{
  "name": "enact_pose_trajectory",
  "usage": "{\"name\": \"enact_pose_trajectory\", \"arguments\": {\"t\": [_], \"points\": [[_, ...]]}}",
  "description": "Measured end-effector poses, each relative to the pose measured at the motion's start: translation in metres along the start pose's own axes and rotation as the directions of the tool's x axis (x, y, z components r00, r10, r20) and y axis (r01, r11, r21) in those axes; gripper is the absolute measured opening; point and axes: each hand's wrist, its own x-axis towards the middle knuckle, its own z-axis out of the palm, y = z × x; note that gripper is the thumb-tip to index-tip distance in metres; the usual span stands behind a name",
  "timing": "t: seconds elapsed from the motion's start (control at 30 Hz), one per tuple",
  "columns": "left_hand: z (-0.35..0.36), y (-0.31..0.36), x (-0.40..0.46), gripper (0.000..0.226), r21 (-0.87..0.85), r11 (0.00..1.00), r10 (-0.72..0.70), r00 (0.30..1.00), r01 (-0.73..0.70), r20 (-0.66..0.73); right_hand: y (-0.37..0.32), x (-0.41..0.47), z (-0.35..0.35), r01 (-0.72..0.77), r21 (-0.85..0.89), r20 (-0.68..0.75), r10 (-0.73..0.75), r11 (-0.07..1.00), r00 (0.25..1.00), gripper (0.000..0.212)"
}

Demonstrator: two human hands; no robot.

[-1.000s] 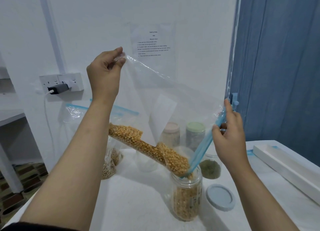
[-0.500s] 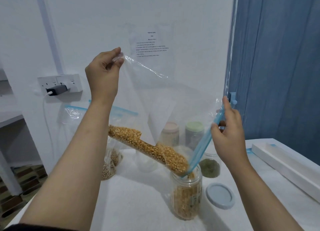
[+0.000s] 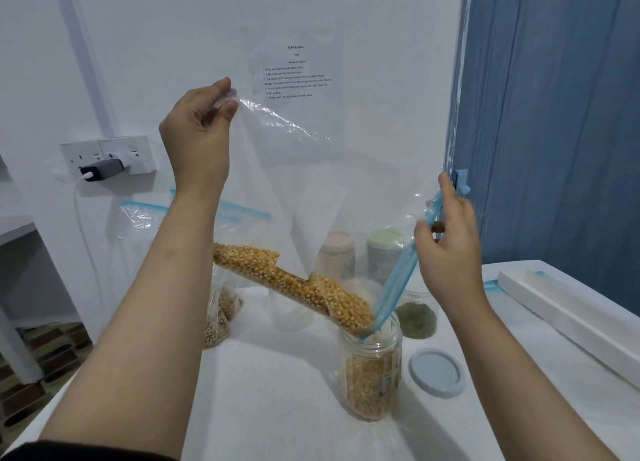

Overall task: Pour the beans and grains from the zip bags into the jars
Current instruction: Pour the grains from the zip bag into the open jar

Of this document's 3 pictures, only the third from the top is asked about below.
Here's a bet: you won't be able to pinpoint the person's right hand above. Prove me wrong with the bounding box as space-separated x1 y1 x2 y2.
414 172 488 299

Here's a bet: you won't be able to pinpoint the person's left hand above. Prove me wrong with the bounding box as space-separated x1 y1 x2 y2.
159 77 240 197

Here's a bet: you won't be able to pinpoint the clear blue-zip plastic bag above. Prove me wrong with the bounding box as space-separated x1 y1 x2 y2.
212 41 455 341

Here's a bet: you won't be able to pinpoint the person's left forearm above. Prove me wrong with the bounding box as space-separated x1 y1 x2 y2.
39 183 228 449

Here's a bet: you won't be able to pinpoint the person's right forearm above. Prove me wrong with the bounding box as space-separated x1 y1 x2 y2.
425 276 623 461

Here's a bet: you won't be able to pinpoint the green-lidded jar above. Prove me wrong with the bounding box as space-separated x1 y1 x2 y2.
366 228 405 284

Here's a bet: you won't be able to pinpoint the printed paper sheet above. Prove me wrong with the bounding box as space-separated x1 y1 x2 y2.
248 41 344 152

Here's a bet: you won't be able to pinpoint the jar of green beans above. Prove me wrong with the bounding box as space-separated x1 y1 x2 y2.
395 288 440 340

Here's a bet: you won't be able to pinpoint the pink-lidded jar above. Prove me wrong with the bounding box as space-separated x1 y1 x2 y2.
316 232 357 281

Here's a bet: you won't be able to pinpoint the empty blue-zip plastic bag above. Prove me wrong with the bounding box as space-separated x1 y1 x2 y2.
120 190 273 239

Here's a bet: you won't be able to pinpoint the black charger plug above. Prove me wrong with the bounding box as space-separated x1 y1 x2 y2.
78 158 126 182

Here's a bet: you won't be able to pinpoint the yellow corn kernels in bag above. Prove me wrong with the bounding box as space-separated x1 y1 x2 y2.
213 243 376 339

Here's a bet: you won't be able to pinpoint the grey-blue round jar lid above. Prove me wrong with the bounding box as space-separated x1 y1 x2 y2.
408 348 467 399

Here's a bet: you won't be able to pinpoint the clear glass jar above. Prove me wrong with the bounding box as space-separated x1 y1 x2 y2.
341 312 403 422

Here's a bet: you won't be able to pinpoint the clear jar with white contents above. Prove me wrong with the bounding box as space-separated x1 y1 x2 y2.
272 276 317 332

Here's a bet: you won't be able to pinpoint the blue curtain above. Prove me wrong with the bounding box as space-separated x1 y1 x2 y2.
447 0 640 316

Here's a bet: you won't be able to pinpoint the yellow corn kernels in jar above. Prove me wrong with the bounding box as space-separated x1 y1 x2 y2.
344 353 401 420

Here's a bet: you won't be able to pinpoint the long white box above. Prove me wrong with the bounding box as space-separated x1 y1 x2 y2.
497 266 640 389

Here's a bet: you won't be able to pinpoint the small bag of soybeans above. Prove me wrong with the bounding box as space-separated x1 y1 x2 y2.
202 271 246 349

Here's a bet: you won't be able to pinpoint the black sleeve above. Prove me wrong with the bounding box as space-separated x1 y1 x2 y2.
0 438 177 461

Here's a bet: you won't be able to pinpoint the white wall socket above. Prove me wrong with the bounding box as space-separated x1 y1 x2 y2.
60 136 157 179

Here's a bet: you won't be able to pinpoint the white charger cable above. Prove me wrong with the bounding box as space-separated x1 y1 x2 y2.
74 176 108 296

